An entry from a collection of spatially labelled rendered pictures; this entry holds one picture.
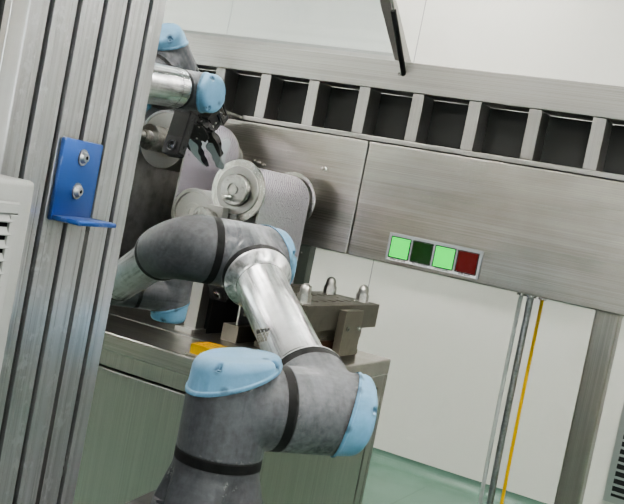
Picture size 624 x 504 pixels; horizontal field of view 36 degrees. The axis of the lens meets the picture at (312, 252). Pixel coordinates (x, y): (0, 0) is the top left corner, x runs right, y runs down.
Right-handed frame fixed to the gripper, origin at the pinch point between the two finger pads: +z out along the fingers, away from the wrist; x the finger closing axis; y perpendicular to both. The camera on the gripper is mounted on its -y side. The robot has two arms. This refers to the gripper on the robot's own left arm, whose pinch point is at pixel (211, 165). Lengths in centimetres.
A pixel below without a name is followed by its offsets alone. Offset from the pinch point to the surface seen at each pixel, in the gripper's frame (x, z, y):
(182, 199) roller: 14.8, 15.3, 0.4
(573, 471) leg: -81, 82, -3
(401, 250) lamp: -31, 41, 20
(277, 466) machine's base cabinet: -33, 36, -47
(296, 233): -6.9, 33.0, 11.5
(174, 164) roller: 19.8, 10.8, 7.0
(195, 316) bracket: 1.1, 28.3, -22.5
